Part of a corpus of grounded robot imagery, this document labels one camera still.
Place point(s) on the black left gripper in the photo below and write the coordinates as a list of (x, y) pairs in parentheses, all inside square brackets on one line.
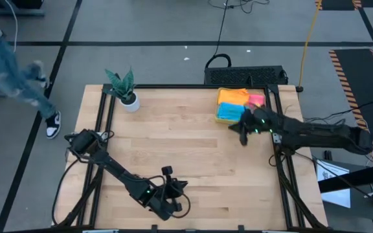
[(164, 197)]

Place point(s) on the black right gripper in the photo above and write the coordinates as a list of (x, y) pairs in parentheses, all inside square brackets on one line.
[(257, 123)]

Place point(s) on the blue microfiber towel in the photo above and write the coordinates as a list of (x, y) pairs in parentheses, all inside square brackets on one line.
[(230, 111)]

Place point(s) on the orange microfiber towel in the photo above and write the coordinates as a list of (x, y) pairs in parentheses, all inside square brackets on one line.
[(233, 96)]

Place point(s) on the pink microfiber towel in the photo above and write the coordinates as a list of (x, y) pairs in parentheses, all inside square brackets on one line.
[(257, 99)]

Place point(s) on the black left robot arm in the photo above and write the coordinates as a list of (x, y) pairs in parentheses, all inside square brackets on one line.
[(118, 171)]

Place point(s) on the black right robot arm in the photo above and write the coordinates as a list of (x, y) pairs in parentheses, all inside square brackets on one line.
[(319, 134)]

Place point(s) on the yellow translucent plastic bin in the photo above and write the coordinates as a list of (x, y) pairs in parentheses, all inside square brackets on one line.
[(220, 106)]

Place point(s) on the snake plant in white pot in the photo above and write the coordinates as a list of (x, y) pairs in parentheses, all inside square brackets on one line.
[(125, 92)]

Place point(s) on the white paper sheet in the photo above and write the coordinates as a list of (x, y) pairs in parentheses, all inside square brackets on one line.
[(332, 197)]

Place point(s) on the black crossbeam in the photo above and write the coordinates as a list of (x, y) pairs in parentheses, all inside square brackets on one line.
[(355, 178)]

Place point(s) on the large black orange-striped mat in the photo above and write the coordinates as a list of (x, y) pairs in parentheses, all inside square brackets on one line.
[(358, 81)]

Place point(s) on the small black orange-striped mat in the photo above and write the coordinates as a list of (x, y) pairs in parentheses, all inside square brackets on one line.
[(338, 4)]

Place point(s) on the person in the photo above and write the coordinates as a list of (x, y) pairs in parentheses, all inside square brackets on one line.
[(11, 74)]

